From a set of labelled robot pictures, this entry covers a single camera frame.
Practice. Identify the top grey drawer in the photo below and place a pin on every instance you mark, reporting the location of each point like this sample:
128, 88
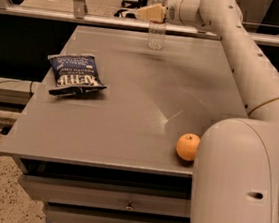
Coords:
74, 193

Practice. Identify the orange fruit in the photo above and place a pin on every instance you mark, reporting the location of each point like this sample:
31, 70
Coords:
187, 146

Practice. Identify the blue chip bag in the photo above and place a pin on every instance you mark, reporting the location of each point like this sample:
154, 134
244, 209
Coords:
75, 74

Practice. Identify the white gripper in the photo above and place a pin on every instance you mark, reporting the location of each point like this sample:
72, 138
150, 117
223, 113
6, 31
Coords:
173, 11

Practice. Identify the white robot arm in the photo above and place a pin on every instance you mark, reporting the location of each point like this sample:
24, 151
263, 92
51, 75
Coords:
236, 171

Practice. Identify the grey drawer cabinet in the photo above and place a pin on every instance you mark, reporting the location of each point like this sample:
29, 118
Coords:
125, 136

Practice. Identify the metal guard rail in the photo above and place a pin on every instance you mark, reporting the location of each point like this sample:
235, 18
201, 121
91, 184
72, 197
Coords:
80, 14

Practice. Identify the clear plastic water bottle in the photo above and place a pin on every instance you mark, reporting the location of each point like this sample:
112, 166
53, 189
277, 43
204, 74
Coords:
157, 31

